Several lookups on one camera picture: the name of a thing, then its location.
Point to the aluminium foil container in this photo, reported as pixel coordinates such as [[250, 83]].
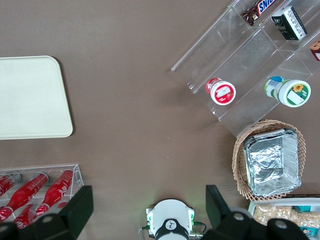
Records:
[[270, 162]]

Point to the packaged rice cakes tray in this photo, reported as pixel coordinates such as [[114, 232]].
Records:
[[252, 207]]

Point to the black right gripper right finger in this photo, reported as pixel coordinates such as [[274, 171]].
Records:
[[216, 207]]

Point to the dark red snack packet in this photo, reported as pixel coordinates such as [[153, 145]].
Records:
[[317, 50]]

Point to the white rectangular tray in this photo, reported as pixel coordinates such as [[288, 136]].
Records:
[[30, 100]]

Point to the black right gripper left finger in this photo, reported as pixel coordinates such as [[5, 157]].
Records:
[[77, 207]]

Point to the puffed rice snack packet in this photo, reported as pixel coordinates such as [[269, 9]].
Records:
[[272, 213], [308, 217]]

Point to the red yogurt cup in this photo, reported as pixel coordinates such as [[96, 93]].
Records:
[[222, 92]]

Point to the snickers chocolate bar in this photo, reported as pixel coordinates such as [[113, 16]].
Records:
[[265, 6]]

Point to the teal snack packet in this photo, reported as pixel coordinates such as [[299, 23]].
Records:
[[302, 208]]

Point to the clear acrylic bottle box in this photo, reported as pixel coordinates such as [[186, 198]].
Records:
[[77, 175]]

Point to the red cola bottle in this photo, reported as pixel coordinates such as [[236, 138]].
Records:
[[27, 190], [25, 216], [58, 187], [5, 185]]

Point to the light wicker basket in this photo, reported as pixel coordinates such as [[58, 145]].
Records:
[[240, 160]]

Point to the green yogurt cup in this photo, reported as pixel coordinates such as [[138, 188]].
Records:
[[295, 93]]

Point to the clear acrylic tiered shelf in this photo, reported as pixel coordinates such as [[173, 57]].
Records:
[[237, 50]]

